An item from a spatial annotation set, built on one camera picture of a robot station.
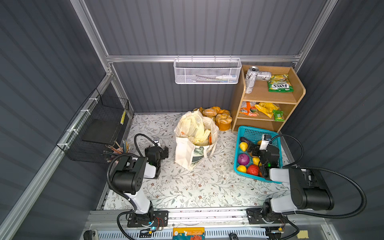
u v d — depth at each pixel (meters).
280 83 0.89
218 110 1.20
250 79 0.79
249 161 0.89
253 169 0.82
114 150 0.86
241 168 0.85
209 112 1.12
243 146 0.96
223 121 1.03
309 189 0.45
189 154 0.82
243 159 0.89
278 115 0.94
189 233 0.69
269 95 0.87
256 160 0.88
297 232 0.66
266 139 0.79
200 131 0.91
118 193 0.48
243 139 1.01
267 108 0.96
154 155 0.75
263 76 0.91
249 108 0.96
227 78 0.88
